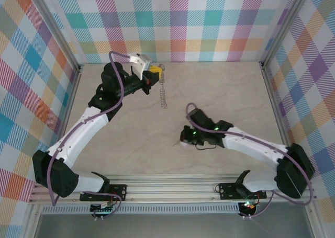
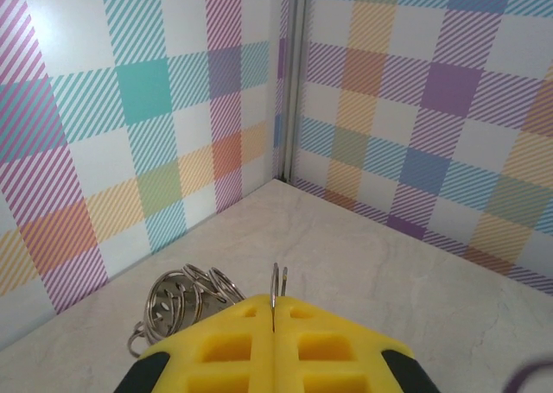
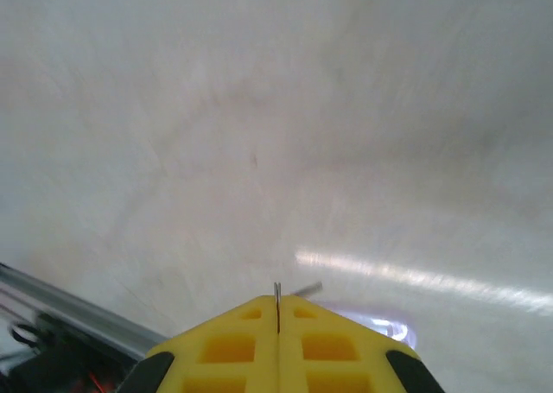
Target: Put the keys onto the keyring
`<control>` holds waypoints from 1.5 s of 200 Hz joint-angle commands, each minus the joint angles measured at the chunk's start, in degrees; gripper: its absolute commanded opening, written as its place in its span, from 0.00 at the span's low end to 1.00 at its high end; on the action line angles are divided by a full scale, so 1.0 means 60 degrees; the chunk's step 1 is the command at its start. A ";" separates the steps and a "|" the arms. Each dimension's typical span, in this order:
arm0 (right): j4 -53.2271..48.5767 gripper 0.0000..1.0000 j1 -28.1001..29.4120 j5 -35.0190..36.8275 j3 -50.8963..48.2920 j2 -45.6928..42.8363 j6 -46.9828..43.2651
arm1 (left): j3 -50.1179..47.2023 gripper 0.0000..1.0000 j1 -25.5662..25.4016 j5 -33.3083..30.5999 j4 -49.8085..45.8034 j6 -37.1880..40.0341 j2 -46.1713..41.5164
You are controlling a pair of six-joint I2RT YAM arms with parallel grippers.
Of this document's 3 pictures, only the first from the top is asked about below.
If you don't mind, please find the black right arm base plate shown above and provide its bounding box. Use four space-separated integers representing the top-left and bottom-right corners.
218 182 267 200

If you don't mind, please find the aluminium frame leg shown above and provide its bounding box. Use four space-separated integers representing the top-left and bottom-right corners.
303 200 324 238
22 203 44 238

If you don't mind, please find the aluminium side rail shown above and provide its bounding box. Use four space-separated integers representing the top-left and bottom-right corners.
259 62 302 180
46 64 83 184

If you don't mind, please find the aluminium front rail frame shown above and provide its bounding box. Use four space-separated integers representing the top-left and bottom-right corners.
28 173 318 204

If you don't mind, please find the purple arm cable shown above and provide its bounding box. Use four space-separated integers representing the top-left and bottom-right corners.
48 51 131 221
185 103 315 220

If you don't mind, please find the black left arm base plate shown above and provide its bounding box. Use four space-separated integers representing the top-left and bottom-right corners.
79 183 128 202

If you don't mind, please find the slotted grey cable duct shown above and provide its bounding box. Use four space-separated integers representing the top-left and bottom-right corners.
41 206 241 214

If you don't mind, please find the metal keyring with wire loops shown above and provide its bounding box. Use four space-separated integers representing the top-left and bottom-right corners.
158 63 170 109

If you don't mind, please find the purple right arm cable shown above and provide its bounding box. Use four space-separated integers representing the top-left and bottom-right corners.
185 103 315 220

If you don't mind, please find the aluminium corner post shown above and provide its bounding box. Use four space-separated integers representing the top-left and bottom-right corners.
29 0 82 72
259 0 315 66

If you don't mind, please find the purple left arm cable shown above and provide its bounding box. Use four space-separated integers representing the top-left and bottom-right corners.
48 51 131 221

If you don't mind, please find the grey metal shelf panel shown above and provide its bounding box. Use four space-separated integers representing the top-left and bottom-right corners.
33 213 315 238

